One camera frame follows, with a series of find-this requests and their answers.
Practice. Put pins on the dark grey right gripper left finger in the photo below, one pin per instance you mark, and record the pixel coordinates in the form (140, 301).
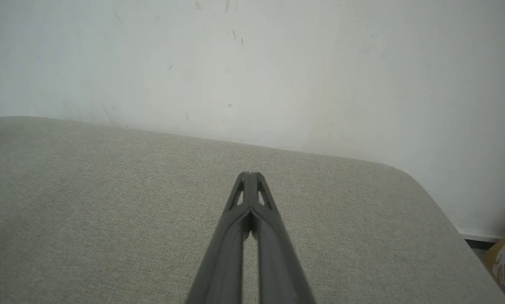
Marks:
(221, 261)

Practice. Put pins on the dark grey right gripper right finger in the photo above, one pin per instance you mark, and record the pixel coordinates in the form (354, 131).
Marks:
(278, 266)

